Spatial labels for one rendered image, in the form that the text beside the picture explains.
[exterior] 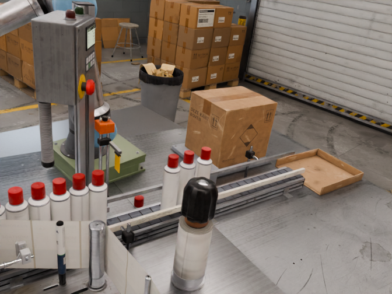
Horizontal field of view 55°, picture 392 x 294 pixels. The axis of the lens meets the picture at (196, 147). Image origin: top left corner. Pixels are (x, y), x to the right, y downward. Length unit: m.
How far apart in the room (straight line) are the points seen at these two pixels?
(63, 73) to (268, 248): 0.81
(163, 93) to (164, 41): 1.58
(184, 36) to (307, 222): 3.73
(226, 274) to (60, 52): 0.70
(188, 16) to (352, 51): 2.11
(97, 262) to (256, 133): 0.98
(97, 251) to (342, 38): 4.75
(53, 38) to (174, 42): 4.15
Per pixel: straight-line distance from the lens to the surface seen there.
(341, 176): 1.85
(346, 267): 1.33
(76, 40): 0.91
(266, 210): 1.45
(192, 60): 4.86
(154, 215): 1.20
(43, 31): 0.92
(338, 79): 5.39
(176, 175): 1.18
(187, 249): 0.94
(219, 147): 1.56
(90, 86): 0.94
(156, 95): 3.71
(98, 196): 1.07
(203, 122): 1.62
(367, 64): 5.25
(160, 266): 1.08
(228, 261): 1.13
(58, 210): 1.05
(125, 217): 1.23
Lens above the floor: 1.63
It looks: 26 degrees down
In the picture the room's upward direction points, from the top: 8 degrees clockwise
